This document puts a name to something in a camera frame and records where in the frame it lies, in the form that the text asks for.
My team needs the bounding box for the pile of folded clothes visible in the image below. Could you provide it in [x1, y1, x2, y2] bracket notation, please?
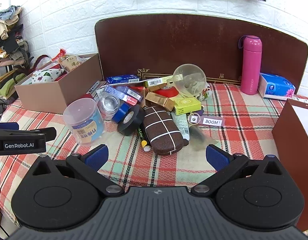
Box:
[0, 5, 34, 103]

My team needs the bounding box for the lime green flat box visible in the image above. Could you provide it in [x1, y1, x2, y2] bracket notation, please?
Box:
[172, 94, 202, 116]

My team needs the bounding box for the plaid blanket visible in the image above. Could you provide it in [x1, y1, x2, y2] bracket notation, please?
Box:
[0, 81, 308, 228]

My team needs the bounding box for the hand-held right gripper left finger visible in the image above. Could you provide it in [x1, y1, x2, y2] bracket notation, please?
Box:
[26, 144, 125, 197]

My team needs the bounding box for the white tag keychain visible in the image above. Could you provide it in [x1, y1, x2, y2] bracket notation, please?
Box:
[187, 113, 226, 127]

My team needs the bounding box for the brown chair back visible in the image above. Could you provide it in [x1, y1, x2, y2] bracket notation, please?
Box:
[94, 13, 308, 96]

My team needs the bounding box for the blue long carton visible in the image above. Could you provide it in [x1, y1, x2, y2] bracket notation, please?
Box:
[106, 74, 141, 85]

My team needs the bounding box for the clear cotton swab jar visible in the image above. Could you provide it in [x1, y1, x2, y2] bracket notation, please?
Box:
[63, 98, 105, 147]

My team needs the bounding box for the brown open carton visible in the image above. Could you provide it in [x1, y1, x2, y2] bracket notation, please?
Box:
[272, 98, 308, 232]

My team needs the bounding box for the grey pen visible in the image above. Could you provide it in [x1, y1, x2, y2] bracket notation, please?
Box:
[87, 80, 101, 94]

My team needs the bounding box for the gold foil box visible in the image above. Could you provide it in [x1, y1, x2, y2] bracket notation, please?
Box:
[145, 91, 176, 112]

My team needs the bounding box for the blue tissue pack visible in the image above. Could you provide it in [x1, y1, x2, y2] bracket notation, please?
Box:
[258, 72, 296, 101]

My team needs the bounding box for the small clear glass jar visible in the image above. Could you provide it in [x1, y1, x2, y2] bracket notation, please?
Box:
[97, 93, 121, 117]

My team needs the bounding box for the white printed pouch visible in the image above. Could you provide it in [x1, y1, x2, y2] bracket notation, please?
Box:
[31, 68, 67, 85]

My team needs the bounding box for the bright red flat item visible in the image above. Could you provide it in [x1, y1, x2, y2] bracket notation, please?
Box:
[154, 87, 180, 98]

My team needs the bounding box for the blue tape roll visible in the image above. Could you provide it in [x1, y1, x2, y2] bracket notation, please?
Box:
[112, 102, 131, 124]

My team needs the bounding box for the black tape roll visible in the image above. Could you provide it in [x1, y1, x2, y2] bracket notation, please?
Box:
[117, 104, 146, 136]

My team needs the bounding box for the yellow-green long carton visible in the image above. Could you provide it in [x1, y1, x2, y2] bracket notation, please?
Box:
[143, 76, 175, 88]

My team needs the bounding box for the pink insulated bottle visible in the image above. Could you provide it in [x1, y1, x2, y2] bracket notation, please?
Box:
[238, 35, 263, 96]

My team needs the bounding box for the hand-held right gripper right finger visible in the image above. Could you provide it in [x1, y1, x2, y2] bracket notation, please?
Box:
[191, 144, 291, 197]

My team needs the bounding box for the black marker pen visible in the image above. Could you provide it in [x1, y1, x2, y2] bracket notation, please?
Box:
[138, 124, 152, 152]

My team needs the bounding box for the biscuit packet with green label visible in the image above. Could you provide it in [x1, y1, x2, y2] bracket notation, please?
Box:
[58, 54, 87, 72]

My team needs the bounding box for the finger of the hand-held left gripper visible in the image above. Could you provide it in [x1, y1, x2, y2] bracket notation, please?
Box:
[0, 127, 57, 142]
[0, 122, 19, 131]

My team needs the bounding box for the red and blue carton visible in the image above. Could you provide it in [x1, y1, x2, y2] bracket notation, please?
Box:
[103, 84, 142, 106]

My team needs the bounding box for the brown grid glasses case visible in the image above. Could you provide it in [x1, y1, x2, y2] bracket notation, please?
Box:
[142, 106, 185, 156]

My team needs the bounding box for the cardboard box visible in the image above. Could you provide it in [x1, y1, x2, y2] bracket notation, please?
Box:
[15, 53, 104, 114]

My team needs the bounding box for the clear plastic bag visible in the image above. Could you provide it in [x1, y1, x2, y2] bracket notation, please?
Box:
[186, 124, 222, 151]

